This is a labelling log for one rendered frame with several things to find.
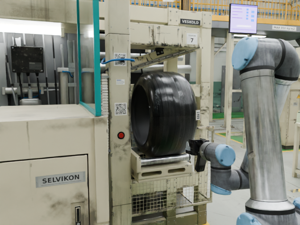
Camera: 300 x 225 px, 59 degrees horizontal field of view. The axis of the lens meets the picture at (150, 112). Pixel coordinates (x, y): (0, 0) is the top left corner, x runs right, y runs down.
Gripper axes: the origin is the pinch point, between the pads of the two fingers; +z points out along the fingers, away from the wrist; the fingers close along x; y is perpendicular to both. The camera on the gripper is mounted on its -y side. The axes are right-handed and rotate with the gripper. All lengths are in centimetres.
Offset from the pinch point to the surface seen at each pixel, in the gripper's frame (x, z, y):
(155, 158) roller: 12.6, 17.8, -6.1
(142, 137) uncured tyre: 10, 50, 4
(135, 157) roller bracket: 26.0, 15.3, -3.6
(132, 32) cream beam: 17, 41, 77
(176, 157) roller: -1.0, 17.4, -6.9
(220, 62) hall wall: -634, 851, 232
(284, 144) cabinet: -372, 282, -56
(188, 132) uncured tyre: -3.3, 4.5, 9.6
